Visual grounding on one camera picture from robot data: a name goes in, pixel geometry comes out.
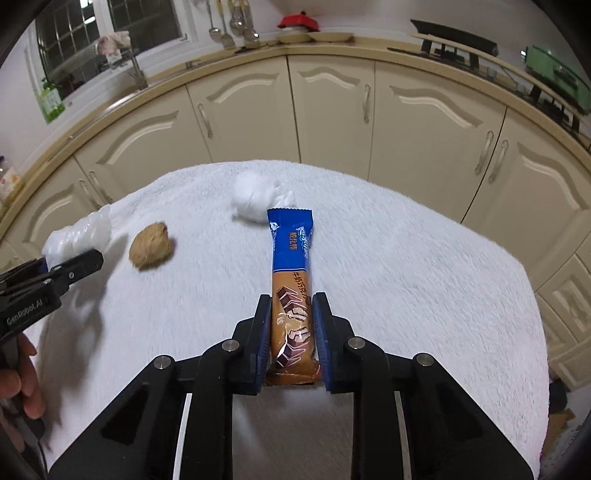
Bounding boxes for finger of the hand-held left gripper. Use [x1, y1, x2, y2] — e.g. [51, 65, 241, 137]
[44, 249, 105, 296]
[0, 258, 49, 288]

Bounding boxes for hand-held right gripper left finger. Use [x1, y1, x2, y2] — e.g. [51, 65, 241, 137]
[48, 293, 274, 480]

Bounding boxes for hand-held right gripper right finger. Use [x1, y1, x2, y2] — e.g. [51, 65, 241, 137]
[311, 292, 532, 480]

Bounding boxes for white plastic bag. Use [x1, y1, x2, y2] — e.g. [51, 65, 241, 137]
[41, 204, 112, 268]

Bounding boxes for blue and brown snack bar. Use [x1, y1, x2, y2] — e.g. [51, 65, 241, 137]
[264, 208, 321, 386]

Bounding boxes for person's left hand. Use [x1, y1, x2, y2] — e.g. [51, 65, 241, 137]
[0, 332, 47, 421]

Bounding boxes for round table with white towel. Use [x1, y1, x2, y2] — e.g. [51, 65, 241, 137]
[28, 159, 550, 480]

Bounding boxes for white tissue ball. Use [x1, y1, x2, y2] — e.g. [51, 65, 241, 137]
[231, 171, 296, 223]

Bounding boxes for green bottle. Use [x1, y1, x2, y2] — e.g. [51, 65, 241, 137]
[39, 78, 65, 124]

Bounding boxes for steel faucet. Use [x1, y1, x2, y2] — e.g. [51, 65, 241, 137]
[124, 46, 148, 89]

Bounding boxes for cream lower kitchen cabinets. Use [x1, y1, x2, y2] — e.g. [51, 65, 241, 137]
[0, 53, 591, 393]

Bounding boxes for cloth on faucet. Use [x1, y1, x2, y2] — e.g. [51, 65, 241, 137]
[99, 30, 132, 58]

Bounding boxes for kitchen window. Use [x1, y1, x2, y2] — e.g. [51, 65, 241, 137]
[34, 0, 185, 100]

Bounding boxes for hanging steel ladle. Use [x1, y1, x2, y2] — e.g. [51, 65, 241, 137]
[205, 0, 221, 40]

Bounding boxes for beige kitchen countertop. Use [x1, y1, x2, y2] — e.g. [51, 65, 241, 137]
[0, 34, 591, 199]

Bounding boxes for hanging steel spoon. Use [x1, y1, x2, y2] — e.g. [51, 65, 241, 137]
[228, 0, 245, 35]
[240, 0, 260, 42]

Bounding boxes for red pot lid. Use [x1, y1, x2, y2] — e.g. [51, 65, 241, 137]
[277, 11, 319, 33]

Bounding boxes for black glass cooktop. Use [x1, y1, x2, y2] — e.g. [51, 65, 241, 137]
[388, 46, 583, 134]

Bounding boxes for black grill tray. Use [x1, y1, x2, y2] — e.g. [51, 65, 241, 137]
[410, 19, 499, 56]

